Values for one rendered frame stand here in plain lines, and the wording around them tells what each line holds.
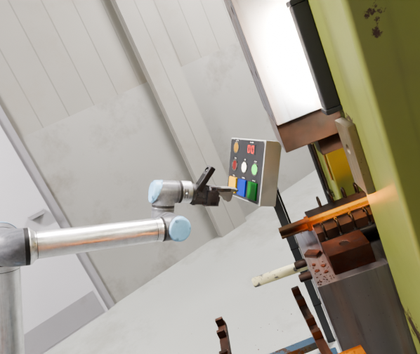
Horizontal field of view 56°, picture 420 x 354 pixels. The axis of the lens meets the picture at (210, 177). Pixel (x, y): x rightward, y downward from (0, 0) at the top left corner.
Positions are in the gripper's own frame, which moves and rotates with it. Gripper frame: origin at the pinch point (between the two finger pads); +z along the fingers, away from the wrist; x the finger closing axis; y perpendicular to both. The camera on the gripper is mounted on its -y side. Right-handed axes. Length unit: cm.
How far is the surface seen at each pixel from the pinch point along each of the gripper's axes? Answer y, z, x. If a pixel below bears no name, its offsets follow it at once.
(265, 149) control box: -17.6, 9.0, 6.8
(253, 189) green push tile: 0.0, 7.8, 2.1
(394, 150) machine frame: -21, -17, 97
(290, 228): 6.2, -1.1, 44.9
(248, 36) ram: -47, -29, 58
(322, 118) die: -29, -4, 59
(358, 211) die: -2, 16, 55
